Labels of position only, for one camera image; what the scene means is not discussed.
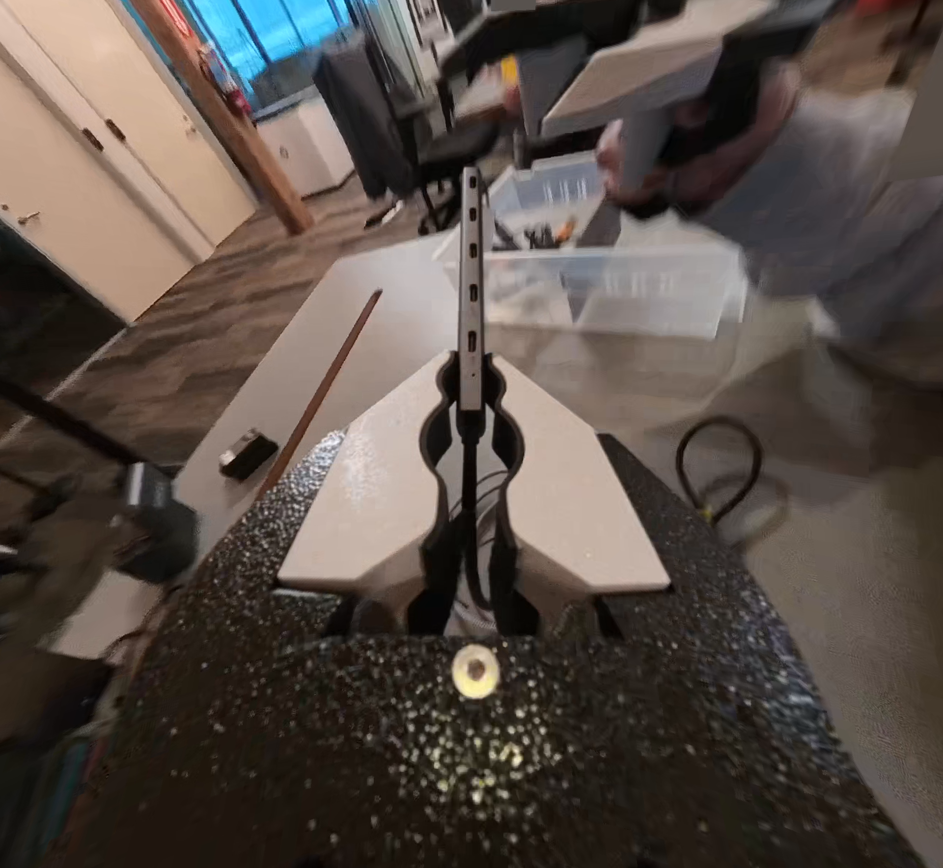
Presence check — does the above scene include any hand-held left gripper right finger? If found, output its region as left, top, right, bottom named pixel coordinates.
left=479, top=353, right=671, bottom=637

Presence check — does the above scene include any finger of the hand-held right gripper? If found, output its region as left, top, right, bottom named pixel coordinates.
left=541, top=36, right=726, bottom=140
left=626, top=0, right=782, bottom=57

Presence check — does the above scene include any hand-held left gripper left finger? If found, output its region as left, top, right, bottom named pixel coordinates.
left=277, top=351, right=461, bottom=637

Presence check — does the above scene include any grey usb hub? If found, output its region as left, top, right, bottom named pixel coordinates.
left=458, top=167, right=489, bottom=414

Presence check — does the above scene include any person's right forearm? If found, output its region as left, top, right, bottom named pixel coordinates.
left=700, top=83, right=943, bottom=368

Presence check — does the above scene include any person's right hand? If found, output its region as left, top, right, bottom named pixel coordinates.
left=595, top=65, right=804, bottom=221

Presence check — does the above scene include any small black box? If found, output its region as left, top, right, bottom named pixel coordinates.
left=218, top=428, right=279, bottom=481

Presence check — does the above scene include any black office chair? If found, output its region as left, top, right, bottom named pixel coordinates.
left=383, top=95, right=509, bottom=236

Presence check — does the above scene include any black battery charger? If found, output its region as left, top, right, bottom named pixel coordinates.
left=114, top=461, right=200, bottom=584

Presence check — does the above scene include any clear plastic bin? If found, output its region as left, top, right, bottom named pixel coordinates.
left=435, top=150, right=749, bottom=342

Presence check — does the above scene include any dark jacket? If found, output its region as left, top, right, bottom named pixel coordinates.
left=313, top=36, right=436, bottom=199

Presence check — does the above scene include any white recycling cabinet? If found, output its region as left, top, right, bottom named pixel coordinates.
left=254, top=95, right=358, bottom=199

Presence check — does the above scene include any red fire extinguisher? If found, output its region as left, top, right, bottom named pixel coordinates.
left=220, top=65, right=253, bottom=116

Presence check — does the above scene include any white single door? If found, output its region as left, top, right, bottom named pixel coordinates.
left=0, top=54, right=196, bottom=324

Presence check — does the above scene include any white double door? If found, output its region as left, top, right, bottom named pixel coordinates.
left=0, top=0, right=260, bottom=265

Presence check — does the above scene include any black cable with orange plugs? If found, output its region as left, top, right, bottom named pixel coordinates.
left=674, top=416, right=789, bottom=526

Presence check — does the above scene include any wooden post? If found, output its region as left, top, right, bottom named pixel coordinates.
left=96, top=0, right=314, bottom=236

